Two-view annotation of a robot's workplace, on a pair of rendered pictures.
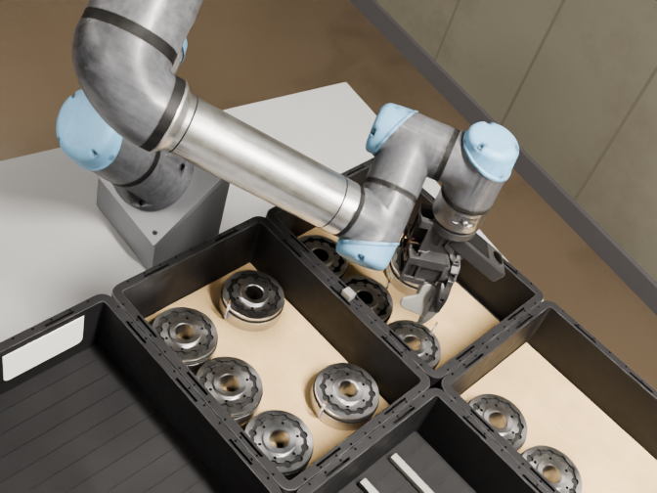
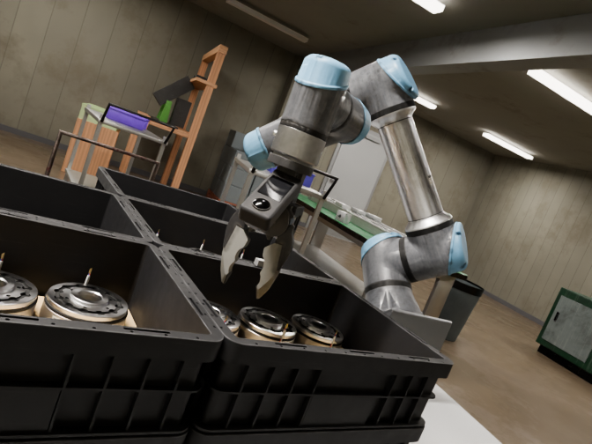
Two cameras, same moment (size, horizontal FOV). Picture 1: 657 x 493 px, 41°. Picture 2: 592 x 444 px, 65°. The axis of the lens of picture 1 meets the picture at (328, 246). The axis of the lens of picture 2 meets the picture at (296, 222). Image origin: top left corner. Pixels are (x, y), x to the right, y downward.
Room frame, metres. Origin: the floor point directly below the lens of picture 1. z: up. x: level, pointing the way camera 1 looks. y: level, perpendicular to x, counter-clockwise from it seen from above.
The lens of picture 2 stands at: (1.28, -0.79, 1.13)
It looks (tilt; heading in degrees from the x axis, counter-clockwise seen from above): 7 degrees down; 113
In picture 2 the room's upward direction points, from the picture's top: 21 degrees clockwise
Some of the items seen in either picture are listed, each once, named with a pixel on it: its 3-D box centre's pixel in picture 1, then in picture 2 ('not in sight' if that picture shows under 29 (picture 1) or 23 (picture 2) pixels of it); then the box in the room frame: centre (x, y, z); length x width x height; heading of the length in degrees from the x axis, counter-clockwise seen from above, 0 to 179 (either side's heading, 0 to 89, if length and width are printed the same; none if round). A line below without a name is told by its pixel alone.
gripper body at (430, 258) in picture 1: (436, 244); (278, 197); (0.96, -0.15, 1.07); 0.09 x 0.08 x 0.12; 103
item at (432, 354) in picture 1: (411, 345); (209, 314); (0.93, -0.18, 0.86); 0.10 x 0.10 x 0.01
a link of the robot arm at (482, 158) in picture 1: (478, 166); (317, 98); (0.96, -0.15, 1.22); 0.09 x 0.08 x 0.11; 86
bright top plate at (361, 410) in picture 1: (346, 390); not in sight; (0.81, -0.10, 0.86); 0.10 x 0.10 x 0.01
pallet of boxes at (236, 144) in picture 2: not in sight; (258, 179); (-2.54, 5.97, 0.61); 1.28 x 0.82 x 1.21; 49
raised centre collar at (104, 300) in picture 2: (497, 421); (90, 297); (0.85, -0.34, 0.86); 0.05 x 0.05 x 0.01
